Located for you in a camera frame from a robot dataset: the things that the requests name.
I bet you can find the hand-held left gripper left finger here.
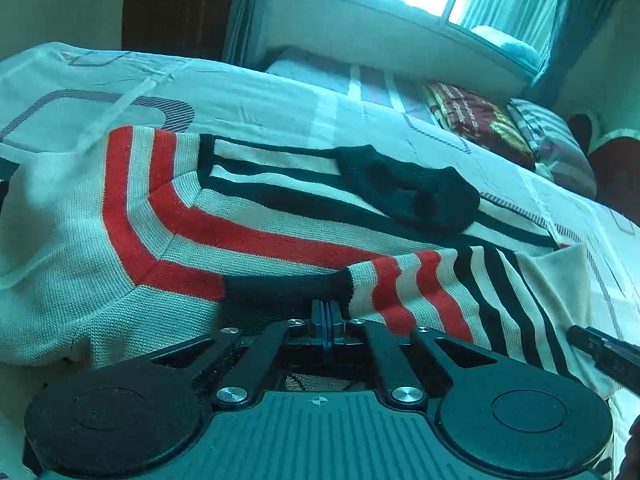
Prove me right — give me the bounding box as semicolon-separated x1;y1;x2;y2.
150;300;327;408

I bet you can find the red and black striped sweater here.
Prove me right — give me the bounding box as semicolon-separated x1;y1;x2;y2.
0;125;608;401

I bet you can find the striped pillow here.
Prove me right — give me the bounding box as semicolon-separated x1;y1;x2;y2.
506;98;599;199

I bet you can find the white printed bed sheet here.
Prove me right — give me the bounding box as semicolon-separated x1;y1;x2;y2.
0;42;640;480

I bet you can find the teal curtain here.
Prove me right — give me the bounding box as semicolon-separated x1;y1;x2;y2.
221;0;263;67
530;0;628;88

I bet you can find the red wooden headboard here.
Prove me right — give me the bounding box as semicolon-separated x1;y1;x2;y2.
567;111;640;213

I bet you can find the pink striped bed cover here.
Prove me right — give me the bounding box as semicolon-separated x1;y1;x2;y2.
264;49;438;126

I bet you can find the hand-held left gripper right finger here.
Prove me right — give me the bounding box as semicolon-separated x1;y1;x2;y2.
326;301;501;406

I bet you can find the dark wooden door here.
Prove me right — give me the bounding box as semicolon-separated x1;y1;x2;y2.
121;0;242;64

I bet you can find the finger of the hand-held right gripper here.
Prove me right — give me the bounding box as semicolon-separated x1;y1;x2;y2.
566;325;640;397

